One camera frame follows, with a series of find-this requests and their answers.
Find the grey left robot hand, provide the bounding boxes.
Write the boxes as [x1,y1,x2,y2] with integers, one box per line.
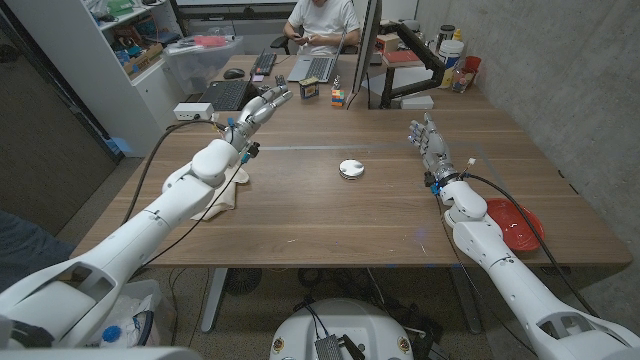
[222,83,294,154]

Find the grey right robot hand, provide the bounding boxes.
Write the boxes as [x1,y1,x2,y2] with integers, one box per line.
[407,112,461,186]

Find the clear glass jar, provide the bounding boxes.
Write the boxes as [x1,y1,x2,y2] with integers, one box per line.
[451,67,476,94]

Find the cream cheesecloth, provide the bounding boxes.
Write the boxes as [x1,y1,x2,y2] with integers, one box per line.
[189,166,250,222]

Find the silver round jar lid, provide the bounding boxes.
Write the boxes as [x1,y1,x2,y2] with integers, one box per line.
[338,158,366,181]

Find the red round tray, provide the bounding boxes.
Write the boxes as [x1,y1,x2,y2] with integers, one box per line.
[485,197,546,253]

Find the dark lidded jar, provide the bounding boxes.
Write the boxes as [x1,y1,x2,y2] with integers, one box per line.
[436,24,457,51]

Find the wide black keyboard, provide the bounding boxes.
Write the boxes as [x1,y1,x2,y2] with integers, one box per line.
[198,79,259,112]

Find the flat white box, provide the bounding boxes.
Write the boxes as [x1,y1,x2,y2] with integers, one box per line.
[399,94,435,111]

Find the slim black keyboard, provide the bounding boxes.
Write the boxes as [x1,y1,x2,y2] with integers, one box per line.
[249,51,278,77]

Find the white power strip box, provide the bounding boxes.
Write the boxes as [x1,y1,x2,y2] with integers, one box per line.
[173,102,215,122]

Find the small dark yellow box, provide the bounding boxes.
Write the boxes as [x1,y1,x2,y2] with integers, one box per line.
[298,76,321,100]

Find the clear plastic storage bin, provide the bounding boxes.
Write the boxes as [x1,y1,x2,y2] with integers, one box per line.
[162,34,245,96]

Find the silver laptop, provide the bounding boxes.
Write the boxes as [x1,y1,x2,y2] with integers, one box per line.
[286,29,347,84]

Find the pink flat item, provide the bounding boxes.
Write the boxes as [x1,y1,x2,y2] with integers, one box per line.
[193,34,229,49]

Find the white plastic tub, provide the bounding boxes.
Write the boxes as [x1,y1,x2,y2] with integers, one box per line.
[438,39,466,90]

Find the red book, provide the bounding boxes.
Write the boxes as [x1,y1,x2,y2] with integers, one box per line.
[382,49,424,68]

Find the small tan box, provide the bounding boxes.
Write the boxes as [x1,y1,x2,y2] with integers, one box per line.
[374,33,401,55]

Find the person in white t-shirt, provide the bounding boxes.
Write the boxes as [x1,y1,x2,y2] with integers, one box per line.
[282,0,362,56]

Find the brown cardboard box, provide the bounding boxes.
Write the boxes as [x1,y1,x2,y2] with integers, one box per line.
[122,42,165,76]

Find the black computer monitor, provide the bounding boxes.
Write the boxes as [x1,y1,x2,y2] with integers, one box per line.
[351,0,384,96]

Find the grey metal table leg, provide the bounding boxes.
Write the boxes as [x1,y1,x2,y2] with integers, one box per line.
[449,267,484,335]
[200,268,229,334]

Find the black round floor fan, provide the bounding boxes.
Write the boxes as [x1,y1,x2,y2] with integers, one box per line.
[223,268,264,296]

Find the white shelf cabinet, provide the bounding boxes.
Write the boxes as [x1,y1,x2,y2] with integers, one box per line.
[4,0,189,159]

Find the white robot torso base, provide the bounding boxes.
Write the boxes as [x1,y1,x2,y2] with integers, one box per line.
[269,298,415,360]

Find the bin with plastic bag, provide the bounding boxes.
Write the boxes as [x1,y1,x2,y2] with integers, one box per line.
[84,278,176,349]

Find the person in blue jeans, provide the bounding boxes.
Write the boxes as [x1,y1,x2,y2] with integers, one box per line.
[0,209,76,294]

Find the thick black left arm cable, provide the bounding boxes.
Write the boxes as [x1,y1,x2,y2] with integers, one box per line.
[121,118,229,226]

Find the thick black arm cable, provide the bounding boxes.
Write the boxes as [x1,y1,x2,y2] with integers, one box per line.
[121,118,229,226]
[462,171,601,320]

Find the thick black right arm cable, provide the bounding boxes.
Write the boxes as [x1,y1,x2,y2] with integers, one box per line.
[462,171,601,320]

